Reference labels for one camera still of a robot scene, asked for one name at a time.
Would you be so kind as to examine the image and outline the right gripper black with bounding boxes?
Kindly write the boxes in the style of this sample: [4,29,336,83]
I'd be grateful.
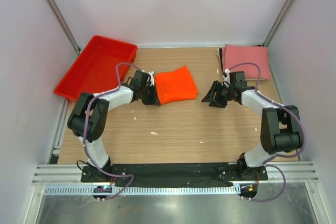
[202,80,235,109]

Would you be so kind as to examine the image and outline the orange t shirt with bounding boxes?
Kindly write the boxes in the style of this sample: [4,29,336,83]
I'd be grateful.
[154,66,198,105]

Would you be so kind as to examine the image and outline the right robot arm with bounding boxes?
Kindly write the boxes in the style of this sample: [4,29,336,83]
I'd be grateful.
[202,70,305,180]

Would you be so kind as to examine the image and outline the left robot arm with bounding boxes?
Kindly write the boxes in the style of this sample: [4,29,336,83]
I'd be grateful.
[67,70,160,182]

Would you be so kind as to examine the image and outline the folded pink t shirt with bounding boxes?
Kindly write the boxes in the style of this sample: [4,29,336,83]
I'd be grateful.
[223,45,271,80]

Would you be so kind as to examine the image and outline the red plastic bin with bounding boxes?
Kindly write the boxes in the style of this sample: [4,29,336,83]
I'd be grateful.
[54,35,138,101]

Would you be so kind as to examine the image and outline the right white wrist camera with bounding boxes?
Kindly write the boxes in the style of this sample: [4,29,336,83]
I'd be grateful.
[223,69,236,87]

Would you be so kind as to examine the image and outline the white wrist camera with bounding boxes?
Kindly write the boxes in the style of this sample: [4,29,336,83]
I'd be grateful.
[223,69,236,87]
[145,71,155,87]

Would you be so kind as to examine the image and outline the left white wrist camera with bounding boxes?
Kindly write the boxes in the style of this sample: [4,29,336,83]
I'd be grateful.
[145,71,155,87]

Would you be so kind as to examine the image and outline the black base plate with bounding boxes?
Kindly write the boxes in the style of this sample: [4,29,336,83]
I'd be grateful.
[80,163,268,188]

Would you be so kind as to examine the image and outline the slotted cable duct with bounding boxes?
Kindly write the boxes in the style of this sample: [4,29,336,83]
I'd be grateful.
[44,184,240,196]

